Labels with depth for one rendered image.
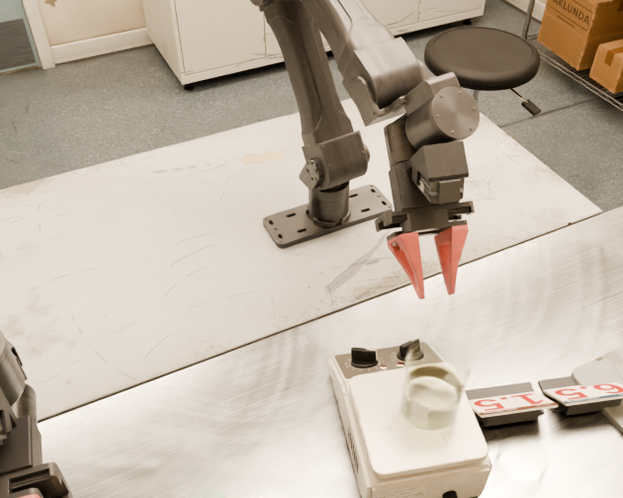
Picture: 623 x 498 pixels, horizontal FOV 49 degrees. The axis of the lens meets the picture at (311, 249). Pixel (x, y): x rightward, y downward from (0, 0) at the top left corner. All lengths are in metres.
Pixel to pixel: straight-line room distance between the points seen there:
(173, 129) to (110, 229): 1.90
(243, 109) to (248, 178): 1.92
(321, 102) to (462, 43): 1.28
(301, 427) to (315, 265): 0.27
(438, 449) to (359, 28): 0.47
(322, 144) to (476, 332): 0.33
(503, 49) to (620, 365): 1.40
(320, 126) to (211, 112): 2.14
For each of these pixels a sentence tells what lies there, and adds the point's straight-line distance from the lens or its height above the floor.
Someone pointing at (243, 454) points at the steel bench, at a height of 0.90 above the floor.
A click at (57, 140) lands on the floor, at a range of 3.03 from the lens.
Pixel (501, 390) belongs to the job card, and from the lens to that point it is 0.87.
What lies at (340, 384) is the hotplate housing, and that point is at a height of 0.96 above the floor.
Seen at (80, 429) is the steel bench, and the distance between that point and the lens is 0.86.
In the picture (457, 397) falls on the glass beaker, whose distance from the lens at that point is 0.68.
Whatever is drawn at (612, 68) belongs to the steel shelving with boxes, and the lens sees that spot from 3.14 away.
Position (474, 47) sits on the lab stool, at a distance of 2.17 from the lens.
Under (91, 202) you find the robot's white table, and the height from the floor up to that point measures 0.90.
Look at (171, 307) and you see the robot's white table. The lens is 0.95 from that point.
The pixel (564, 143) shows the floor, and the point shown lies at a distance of 3.00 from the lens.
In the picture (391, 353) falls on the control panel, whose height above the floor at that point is 0.94.
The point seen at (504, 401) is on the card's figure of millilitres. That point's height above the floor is 0.92.
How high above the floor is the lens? 1.59
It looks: 43 degrees down
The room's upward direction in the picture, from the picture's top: straight up
